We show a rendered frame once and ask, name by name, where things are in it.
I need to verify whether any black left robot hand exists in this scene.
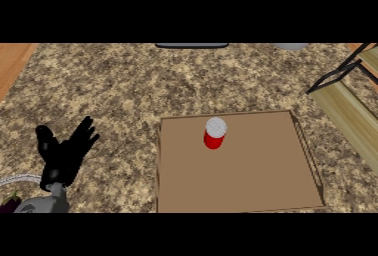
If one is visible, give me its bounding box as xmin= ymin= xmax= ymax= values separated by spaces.
xmin=34 ymin=115 xmax=102 ymax=193

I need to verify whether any brown square tray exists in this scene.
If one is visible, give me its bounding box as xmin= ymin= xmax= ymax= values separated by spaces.
xmin=156 ymin=109 xmax=328 ymax=214

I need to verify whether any white plate rim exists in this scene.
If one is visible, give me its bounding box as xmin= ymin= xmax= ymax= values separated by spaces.
xmin=0 ymin=173 xmax=43 ymax=186

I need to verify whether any dark purple eggplant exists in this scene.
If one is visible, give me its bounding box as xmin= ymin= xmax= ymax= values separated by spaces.
xmin=0 ymin=190 xmax=24 ymax=214

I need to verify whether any red can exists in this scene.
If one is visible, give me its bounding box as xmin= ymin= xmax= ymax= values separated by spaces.
xmin=203 ymin=116 xmax=229 ymax=151

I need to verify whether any dark grey flat appliance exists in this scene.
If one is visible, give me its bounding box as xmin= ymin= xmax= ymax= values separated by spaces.
xmin=154 ymin=43 xmax=231 ymax=50

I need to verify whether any pale grey round object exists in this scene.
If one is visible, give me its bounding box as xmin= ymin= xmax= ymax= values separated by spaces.
xmin=272 ymin=43 xmax=311 ymax=52

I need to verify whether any wooden tiered shelf black frame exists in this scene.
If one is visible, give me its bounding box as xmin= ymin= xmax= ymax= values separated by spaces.
xmin=305 ymin=43 xmax=378 ymax=176

